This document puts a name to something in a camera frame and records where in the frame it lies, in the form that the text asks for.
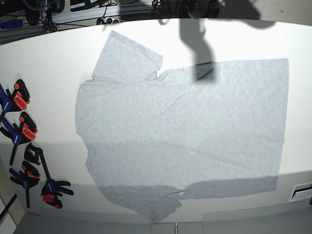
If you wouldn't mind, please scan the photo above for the grey T-shirt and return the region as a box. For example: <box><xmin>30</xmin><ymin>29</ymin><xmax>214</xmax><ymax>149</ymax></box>
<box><xmin>76</xmin><ymin>31</ymin><xmax>289</xmax><ymax>223</ymax></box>

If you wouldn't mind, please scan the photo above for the black power strip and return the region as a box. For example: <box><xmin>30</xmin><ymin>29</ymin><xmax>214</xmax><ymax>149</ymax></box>
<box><xmin>96</xmin><ymin>17</ymin><xmax>120</xmax><ymax>25</ymax></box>

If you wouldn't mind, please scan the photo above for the long black bar clamp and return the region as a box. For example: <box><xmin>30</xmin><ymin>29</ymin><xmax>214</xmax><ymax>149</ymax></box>
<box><xmin>24</xmin><ymin>143</ymin><xmax>74</xmax><ymax>209</ymax></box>

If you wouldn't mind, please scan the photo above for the blue bar clamp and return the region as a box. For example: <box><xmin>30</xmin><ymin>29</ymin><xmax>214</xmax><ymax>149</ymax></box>
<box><xmin>0</xmin><ymin>79</ymin><xmax>30</xmax><ymax>121</ymax></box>
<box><xmin>0</xmin><ymin>112</ymin><xmax>38</xmax><ymax>166</ymax></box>

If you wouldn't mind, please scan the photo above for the top blue bar clamp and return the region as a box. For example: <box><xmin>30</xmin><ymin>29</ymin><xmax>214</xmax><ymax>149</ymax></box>
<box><xmin>0</xmin><ymin>79</ymin><xmax>30</xmax><ymax>121</ymax></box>

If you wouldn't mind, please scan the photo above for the lower left blue clamp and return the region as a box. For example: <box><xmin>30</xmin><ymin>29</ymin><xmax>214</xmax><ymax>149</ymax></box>
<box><xmin>9</xmin><ymin>161</ymin><xmax>40</xmax><ymax>208</ymax></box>

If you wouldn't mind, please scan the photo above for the black strip at edge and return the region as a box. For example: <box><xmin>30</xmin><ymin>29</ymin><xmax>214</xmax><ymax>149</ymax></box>
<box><xmin>0</xmin><ymin>194</ymin><xmax>17</xmax><ymax>219</ymax></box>

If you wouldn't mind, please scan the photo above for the blue box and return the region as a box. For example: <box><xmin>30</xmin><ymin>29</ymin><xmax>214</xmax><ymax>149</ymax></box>
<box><xmin>0</xmin><ymin>19</ymin><xmax>23</xmax><ymax>30</ymax></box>

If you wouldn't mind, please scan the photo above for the black cable bundle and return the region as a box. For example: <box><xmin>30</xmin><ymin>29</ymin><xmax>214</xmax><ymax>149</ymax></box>
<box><xmin>149</xmin><ymin>0</ymin><xmax>176</xmax><ymax>16</ymax></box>

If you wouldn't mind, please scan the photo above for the aluminium frame rail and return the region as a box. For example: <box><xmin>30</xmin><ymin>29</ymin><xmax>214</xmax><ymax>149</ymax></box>
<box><xmin>0</xmin><ymin>3</ymin><xmax>153</xmax><ymax>44</ymax></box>

